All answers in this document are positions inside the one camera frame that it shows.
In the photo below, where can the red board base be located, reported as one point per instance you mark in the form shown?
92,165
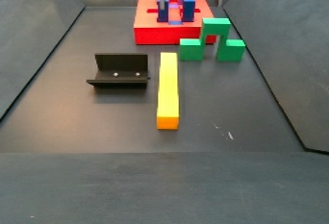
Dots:
151,32

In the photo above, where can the green arch block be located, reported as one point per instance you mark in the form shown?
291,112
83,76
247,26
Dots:
230,49

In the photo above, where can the black angle bracket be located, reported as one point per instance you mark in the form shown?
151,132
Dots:
120,70

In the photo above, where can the long yellow block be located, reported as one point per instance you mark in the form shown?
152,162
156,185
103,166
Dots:
167,107

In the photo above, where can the blue U-shaped block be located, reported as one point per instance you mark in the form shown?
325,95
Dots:
186,11

